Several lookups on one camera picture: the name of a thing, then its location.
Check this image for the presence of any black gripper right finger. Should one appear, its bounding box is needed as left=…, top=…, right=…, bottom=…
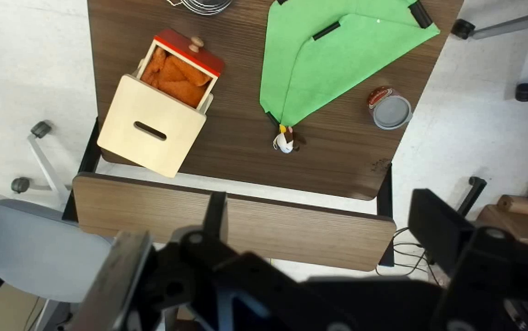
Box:
left=431, top=226, right=528, bottom=331

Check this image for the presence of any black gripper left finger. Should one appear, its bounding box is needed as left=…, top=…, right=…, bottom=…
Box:
left=69, top=231, right=150, bottom=331

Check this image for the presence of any green towel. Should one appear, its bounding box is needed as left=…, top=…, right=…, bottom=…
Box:
left=259, top=0, right=439, bottom=126

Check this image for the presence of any grey office chair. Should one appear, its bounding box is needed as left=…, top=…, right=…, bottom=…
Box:
left=0, top=119, right=115, bottom=323

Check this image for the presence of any dark wooden side table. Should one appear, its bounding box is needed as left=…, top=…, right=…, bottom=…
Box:
left=73, top=174, right=395, bottom=270

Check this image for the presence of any wooden box with slot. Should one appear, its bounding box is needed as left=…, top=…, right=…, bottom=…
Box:
left=97, top=75, right=213, bottom=176

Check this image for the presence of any grey and red tape roll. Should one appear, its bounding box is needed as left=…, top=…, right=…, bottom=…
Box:
left=367, top=86, right=411, bottom=130

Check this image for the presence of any small white toy figure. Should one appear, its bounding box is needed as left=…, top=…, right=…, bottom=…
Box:
left=271, top=125, right=293, bottom=154

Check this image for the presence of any orange cloth in drawer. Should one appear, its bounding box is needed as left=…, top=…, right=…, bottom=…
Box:
left=141, top=47, right=209, bottom=108

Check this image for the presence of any red front wooden drawer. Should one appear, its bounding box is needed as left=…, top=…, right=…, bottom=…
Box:
left=135, top=29, right=224, bottom=108

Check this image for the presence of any small silver lidded pot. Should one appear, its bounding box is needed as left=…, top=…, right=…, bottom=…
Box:
left=165, top=0, right=231, bottom=16

